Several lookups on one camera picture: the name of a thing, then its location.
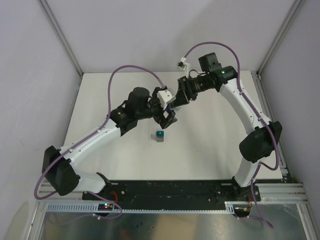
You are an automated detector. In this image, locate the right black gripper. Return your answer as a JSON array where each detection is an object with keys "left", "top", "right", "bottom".
[{"left": 171, "top": 74, "right": 213, "bottom": 109}]

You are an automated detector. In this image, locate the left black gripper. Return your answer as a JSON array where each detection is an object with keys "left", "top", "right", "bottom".
[{"left": 136, "top": 88, "right": 177, "bottom": 129}]

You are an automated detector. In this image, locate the white pill bottle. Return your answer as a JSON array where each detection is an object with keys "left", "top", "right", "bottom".
[{"left": 169, "top": 106, "right": 182, "bottom": 113}]

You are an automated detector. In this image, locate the blue pill box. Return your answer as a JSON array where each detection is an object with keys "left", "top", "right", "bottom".
[{"left": 155, "top": 130, "right": 164, "bottom": 138}]

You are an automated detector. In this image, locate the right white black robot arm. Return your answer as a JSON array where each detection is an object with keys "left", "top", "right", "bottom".
[{"left": 170, "top": 52, "right": 282, "bottom": 201}]

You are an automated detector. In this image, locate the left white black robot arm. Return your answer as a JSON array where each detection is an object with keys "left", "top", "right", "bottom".
[{"left": 42, "top": 87, "right": 177, "bottom": 200}]

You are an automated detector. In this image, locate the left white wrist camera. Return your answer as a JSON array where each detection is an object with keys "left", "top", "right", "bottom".
[{"left": 156, "top": 89, "right": 176, "bottom": 109}]

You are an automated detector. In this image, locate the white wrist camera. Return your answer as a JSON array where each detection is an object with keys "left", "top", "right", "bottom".
[
  {"left": 177, "top": 57, "right": 192, "bottom": 77},
  {"left": 156, "top": 89, "right": 176, "bottom": 109}
]

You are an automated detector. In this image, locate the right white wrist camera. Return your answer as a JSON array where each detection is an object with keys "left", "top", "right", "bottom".
[{"left": 177, "top": 57, "right": 192, "bottom": 77}]

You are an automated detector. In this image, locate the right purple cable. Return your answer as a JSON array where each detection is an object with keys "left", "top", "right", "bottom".
[{"left": 183, "top": 42, "right": 281, "bottom": 171}]

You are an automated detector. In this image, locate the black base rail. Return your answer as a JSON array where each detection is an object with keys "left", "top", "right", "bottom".
[{"left": 82, "top": 179, "right": 261, "bottom": 210}]

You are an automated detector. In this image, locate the grey slotted cable duct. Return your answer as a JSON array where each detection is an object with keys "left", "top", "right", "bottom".
[{"left": 45, "top": 202, "right": 243, "bottom": 215}]

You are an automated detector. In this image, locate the aluminium frame crossbar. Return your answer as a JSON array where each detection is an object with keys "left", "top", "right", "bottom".
[{"left": 257, "top": 183, "right": 308, "bottom": 204}]

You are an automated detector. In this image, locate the right aluminium frame post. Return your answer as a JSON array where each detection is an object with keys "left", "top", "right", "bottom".
[{"left": 256, "top": 0, "right": 306, "bottom": 76}]

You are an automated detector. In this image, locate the aluminium frame post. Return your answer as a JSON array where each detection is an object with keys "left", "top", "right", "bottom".
[
  {"left": 37, "top": 0, "right": 84, "bottom": 78},
  {"left": 256, "top": 0, "right": 306, "bottom": 76}
]

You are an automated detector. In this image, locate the left aluminium frame post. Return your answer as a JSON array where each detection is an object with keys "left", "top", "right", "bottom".
[{"left": 37, "top": 0, "right": 84, "bottom": 78}]

